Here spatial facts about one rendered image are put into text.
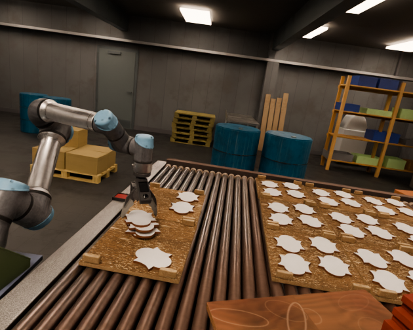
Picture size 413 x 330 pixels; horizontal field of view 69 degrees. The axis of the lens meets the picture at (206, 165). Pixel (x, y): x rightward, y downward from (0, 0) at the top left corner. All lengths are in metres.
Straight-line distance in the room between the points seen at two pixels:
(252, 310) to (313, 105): 8.35
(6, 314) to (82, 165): 3.65
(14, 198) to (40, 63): 8.86
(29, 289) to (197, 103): 7.87
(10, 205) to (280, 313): 0.92
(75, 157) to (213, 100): 4.98
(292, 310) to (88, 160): 3.91
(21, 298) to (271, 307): 0.70
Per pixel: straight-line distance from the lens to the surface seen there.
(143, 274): 1.09
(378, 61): 9.59
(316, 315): 0.91
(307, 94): 8.94
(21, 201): 1.25
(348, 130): 8.47
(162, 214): 1.49
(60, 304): 1.02
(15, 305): 1.06
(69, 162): 4.67
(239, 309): 0.84
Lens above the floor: 1.57
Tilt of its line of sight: 15 degrees down
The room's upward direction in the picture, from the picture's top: 8 degrees clockwise
